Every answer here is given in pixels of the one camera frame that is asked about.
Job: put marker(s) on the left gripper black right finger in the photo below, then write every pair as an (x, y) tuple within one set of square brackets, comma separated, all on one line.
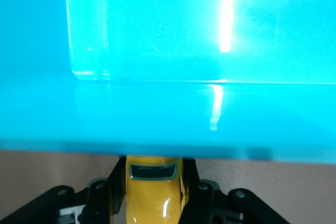
[(210, 208)]

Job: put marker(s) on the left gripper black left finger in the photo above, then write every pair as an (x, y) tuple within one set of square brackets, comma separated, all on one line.
[(99, 197)]

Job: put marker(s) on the yellow toy beetle car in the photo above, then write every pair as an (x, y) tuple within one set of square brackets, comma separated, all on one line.
[(152, 197)]

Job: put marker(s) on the turquoise plastic storage bin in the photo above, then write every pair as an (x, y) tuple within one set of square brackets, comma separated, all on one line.
[(168, 64)]

